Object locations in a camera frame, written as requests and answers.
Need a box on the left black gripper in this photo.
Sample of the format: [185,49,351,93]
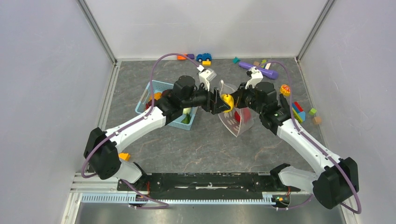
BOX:
[182,81,231,115]

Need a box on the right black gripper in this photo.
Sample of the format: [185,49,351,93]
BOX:
[227,82,264,115]

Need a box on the red toy tomato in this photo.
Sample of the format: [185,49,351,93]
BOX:
[234,108,251,124]

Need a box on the clear polka dot zip bag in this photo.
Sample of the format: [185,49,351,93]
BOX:
[216,79,256,138]

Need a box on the yellow toy pear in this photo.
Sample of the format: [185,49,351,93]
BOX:
[220,94,234,113]

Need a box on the white toy radish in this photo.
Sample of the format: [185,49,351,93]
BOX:
[181,107,192,124]

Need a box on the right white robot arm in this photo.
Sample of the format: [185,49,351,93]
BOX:
[231,82,361,214]

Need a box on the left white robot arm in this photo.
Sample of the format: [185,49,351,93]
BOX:
[83,76,231,190]

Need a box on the purple toy flashlight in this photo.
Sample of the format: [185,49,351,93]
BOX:
[238,61,279,80]

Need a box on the green white block cluster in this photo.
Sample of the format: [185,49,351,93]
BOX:
[253,59,271,70]

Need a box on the yellow rectangular block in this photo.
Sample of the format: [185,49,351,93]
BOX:
[202,61,211,66]

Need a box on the multicolour block stack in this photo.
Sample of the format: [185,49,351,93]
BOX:
[292,102,306,123]

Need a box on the orange toy block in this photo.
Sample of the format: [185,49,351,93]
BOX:
[177,54,188,60]

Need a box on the blue toy car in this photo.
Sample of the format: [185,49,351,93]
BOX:
[196,53,212,62]

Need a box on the small dark red fruit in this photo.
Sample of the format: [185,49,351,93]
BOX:
[145,99,156,110]

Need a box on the teal small block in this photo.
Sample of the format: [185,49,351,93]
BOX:
[233,57,240,64]

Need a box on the light blue plastic basket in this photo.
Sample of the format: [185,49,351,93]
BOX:
[135,80,198,132]

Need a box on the green cube block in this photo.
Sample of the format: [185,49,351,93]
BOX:
[309,108,317,116]

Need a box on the tan cube block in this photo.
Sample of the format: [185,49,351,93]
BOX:
[312,116,322,125]

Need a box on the orange wedge block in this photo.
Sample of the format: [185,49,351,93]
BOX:
[119,153,131,161]

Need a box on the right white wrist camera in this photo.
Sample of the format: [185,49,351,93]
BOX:
[245,66,263,89]

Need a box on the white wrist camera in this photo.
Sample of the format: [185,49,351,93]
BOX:
[245,66,263,89]
[197,65,217,92]

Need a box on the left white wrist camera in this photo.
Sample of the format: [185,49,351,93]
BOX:
[197,65,217,92]

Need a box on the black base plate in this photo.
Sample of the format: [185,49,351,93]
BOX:
[132,173,300,200]

